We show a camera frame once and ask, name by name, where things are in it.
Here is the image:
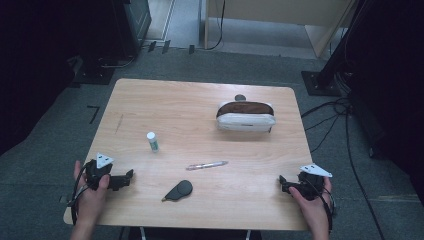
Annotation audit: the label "black stand base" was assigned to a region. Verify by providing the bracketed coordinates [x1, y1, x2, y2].
[70, 55, 116, 86]

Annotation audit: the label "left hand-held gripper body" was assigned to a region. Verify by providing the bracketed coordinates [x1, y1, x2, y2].
[84, 153, 132, 192]

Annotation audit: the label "light wooden desk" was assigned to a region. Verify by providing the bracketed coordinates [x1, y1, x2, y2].
[203, 0, 355, 60]

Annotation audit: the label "dark curtain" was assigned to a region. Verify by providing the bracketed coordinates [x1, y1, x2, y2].
[0, 0, 118, 156]
[344, 0, 424, 206]

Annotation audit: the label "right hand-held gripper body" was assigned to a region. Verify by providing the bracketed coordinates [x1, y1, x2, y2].
[286, 163, 334, 202]

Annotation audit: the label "person's right hand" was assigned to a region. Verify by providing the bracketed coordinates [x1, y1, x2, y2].
[288, 177, 334, 232]

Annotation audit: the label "black floor cables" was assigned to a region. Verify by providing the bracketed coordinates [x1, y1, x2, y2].
[300, 97, 389, 240]

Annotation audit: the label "person's left hand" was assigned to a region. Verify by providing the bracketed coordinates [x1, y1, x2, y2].
[73, 160, 111, 225]

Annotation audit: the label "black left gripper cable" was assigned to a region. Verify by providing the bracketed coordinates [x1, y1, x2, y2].
[67, 162, 92, 226]

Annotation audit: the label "white-capped green glue stick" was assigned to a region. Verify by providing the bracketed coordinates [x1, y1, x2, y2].
[146, 131, 160, 154]

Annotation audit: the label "black stand with base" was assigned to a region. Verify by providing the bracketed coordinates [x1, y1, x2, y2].
[301, 0, 369, 98]

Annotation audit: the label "black hanging cable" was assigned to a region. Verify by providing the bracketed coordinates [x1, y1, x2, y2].
[205, 0, 227, 51]

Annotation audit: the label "black correction tape dispenser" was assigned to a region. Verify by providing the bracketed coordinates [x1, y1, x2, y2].
[161, 179, 194, 203]

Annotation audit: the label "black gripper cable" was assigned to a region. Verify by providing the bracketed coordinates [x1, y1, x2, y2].
[67, 162, 92, 226]
[311, 181, 336, 234]

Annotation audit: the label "white pencil case brown lining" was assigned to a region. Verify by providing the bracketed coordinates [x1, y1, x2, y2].
[215, 100, 277, 134]

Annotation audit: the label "black cabinet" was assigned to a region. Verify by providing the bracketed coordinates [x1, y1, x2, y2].
[111, 0, 153, 60]

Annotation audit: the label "silver pen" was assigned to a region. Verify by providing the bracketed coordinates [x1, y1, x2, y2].
[185, 160, 230, 172]

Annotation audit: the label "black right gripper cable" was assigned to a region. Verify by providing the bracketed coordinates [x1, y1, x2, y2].
[311, 181, 336, 234]

